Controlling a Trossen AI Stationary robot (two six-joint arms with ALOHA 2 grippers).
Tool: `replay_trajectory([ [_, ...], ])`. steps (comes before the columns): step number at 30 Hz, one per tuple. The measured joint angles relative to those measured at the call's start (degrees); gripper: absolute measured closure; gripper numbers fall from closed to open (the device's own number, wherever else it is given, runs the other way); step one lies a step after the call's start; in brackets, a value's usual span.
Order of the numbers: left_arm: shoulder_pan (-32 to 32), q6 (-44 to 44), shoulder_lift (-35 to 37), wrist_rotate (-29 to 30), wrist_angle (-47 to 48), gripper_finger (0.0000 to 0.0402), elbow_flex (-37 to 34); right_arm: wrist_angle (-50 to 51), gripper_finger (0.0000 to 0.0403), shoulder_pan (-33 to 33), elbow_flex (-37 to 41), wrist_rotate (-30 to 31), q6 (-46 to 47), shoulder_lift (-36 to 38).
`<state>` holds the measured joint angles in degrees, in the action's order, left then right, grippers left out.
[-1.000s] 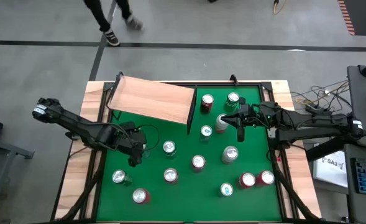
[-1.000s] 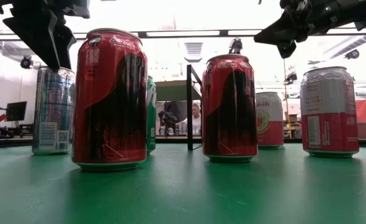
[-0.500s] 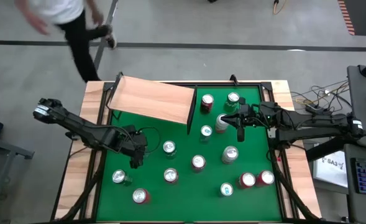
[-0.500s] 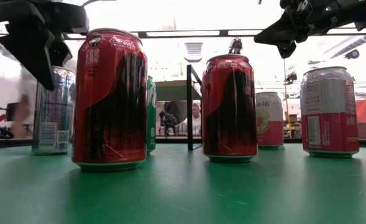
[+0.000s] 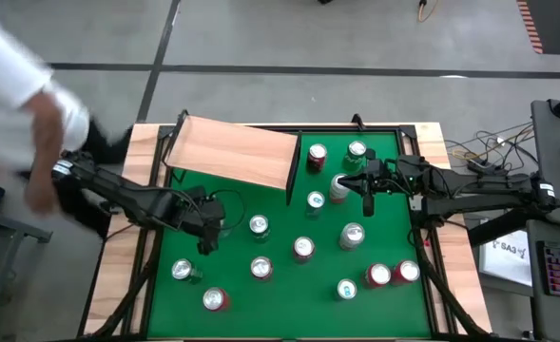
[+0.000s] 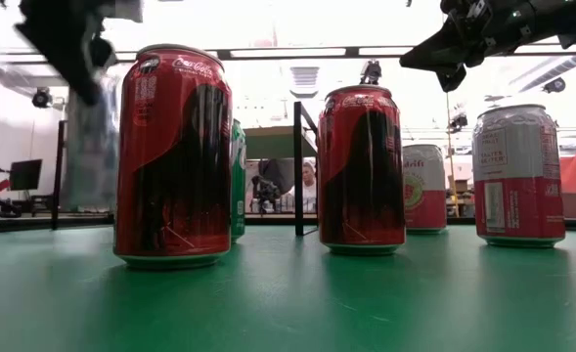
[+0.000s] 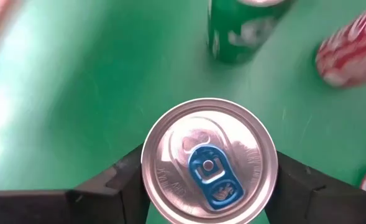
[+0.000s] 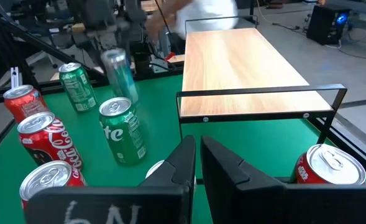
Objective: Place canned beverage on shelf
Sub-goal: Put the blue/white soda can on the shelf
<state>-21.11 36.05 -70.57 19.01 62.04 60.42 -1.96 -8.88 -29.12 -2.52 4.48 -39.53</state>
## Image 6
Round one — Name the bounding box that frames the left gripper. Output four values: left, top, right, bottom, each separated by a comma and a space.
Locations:
16, 0, 118, 107

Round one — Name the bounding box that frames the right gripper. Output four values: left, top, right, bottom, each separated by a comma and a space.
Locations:
398, 0, 538, 94

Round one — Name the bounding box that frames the red Coca-Cola can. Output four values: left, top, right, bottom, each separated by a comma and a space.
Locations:
316, 84, 408, 256
112, 43, 234, 271

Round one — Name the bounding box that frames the green Sprite can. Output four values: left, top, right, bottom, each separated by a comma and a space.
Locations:
229, 117, 247, 244

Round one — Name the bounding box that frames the black ceiling spotlight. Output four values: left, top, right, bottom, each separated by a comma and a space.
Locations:
31, 86, 54, 110
447, 111, 468, 134
541, 76, 567, 95

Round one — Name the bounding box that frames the thin yellowish pole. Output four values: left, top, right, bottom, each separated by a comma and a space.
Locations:
444, 92, 461, 219

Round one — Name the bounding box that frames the cardboard box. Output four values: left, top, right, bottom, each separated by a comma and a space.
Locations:
447, 175, 470, 195

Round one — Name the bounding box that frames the black monitor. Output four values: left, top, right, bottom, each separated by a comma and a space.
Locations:
8, 158, 44, 192

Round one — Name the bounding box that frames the ceiling air vent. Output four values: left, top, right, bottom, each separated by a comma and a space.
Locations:
289, 66, 321, 99

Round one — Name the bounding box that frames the person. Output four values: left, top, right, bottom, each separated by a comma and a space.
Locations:
287, 159, 318, 215

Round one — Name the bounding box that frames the green table mat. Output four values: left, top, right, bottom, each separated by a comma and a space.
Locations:
0, 223, 576, 352

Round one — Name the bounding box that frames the black ceiling camera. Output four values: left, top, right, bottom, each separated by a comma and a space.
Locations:
359, 59, 383, 87

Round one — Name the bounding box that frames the wooden shelf black metal frame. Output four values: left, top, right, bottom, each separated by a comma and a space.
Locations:
51, 101, 319, 238

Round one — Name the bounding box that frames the black tripod camera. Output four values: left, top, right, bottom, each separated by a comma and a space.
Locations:
250, 174, 282, 216

